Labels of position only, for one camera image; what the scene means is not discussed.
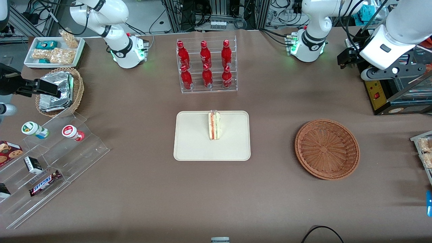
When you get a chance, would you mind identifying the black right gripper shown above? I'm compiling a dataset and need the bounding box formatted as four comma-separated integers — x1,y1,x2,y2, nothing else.
0,63,62,98

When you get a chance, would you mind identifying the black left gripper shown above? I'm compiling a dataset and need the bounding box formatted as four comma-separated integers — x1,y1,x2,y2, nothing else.
337,47,361,70

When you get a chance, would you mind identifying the plastic triangle sandwich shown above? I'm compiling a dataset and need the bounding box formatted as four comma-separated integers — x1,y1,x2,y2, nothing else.
208,110,221,141

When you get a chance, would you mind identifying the aluminium foil tray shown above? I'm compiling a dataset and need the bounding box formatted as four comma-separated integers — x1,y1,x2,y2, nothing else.
39,71,74,113

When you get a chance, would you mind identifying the white rectangular snack tray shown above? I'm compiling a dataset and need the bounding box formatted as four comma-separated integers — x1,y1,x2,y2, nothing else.
24,36,86,69

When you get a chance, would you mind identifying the light wicker basket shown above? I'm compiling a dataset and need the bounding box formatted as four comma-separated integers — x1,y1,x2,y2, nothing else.
35,67,85,117

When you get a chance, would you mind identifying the brown round wicker basket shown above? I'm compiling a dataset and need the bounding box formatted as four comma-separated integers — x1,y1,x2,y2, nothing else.
295,119,360,180

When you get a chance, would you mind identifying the clear tray with snacks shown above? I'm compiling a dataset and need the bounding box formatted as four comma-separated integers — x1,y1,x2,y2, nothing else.
410,131,432,186

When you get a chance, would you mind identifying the cream plastic serving tray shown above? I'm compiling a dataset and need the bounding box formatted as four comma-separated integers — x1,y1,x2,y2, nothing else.
173,111,251,161

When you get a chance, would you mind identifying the rice cracker snack bag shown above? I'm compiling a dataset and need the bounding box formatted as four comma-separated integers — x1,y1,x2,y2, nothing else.
50,47,76,65
59,30,79,49
32,49,52,60

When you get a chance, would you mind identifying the green white yogurt bottle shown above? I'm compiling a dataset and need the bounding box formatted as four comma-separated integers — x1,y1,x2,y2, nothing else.
21,121,49,139

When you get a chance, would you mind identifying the black yellow sealing machine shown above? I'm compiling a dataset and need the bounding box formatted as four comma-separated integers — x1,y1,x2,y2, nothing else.
364,44,432,116

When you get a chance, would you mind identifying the red strawberry yogurt cup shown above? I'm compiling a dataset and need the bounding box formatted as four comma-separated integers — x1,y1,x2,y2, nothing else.
62,125,85,141

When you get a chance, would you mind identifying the red cookie box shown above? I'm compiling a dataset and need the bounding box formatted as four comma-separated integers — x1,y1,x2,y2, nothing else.
0,140,24,167

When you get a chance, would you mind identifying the clear acrylic step shelf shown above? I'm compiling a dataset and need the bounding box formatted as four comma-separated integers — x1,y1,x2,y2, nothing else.
0,111,110,230

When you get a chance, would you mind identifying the brown snickers bar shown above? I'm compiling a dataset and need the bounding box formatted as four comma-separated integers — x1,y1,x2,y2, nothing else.
29,170,62,197

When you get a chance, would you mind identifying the red cola bottle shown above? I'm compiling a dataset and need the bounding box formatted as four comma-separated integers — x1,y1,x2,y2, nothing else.
222,65,233,89
177,40,190,69
200,40,212,68
181,65,193,90
221,39,233,68
202,63,214,89

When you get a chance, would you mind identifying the clear acrylic bottle rack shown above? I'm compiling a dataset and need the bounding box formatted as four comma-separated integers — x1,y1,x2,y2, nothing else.
176,36,238,94

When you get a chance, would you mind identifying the aluminium equipment frame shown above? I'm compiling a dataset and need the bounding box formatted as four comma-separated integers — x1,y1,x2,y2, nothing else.
162,0,270,32

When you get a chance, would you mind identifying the black looped cable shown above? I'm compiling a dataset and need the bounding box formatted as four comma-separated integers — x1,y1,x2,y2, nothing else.
301,225,345,243

